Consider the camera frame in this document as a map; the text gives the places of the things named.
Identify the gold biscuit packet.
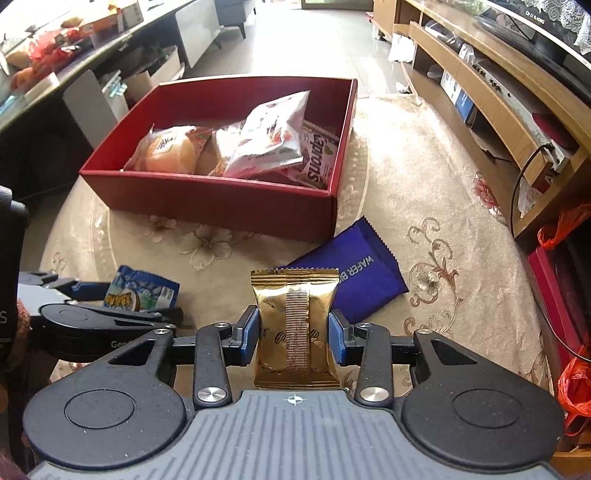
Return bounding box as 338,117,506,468
250,268,339,390

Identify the white noodle strip snack packet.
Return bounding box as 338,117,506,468
222,90,310,179

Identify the steamed cake bun packet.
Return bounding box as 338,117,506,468
123,125,213,174

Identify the grey sofa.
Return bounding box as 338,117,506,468
214,0,256,39

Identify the dark tv cabinet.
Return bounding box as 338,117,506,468
0,0,223,199

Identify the blue coconut snack packet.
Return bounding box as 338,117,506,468
103,265,180,312

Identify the white storage box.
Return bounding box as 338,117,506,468
124,45,185,103

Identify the clear packet yellow crispy cake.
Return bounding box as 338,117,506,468
209,121,245,176

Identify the red plastic bag fruit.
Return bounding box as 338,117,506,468
6,27,85,92

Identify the white lace cloth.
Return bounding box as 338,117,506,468
538,0,590,55

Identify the Kaprons wafer bar packet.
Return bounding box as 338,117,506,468
281,120,339,189

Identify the blue wafer biscuit packet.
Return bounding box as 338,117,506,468
288,217,409,324

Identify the orange plastic bag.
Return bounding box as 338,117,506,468
529,204,590,436

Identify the white blue carton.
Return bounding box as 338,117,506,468
440,70,474,122

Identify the red cardboard box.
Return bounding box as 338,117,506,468
80,76,358,243

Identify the wooden shelf unit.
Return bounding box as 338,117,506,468
372,1,590,240

